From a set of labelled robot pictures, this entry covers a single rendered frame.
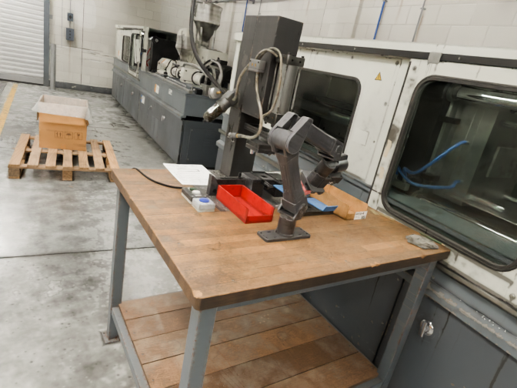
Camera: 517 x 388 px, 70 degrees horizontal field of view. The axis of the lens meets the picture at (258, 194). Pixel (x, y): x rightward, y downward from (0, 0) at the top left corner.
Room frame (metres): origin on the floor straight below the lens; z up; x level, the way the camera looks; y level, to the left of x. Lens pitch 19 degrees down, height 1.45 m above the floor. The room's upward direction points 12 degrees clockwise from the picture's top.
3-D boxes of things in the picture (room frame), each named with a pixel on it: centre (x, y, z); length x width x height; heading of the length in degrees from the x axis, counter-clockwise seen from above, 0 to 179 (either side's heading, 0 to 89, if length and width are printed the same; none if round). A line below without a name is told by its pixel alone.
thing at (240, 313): (1.49, -0.08, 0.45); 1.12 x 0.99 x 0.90; 126
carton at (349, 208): (1.64, -0.37, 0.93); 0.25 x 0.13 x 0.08; 36
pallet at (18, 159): (4.00, 2.21, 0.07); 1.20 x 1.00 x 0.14; 29
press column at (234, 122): (1.85, 0.14, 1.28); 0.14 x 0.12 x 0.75; 126
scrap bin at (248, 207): (1.39, 0.05, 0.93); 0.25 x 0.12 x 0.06; 36
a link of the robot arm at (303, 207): (1.23, -0.12, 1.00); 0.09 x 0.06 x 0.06; 46
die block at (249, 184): (1.64, -0.02, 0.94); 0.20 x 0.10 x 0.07; 126
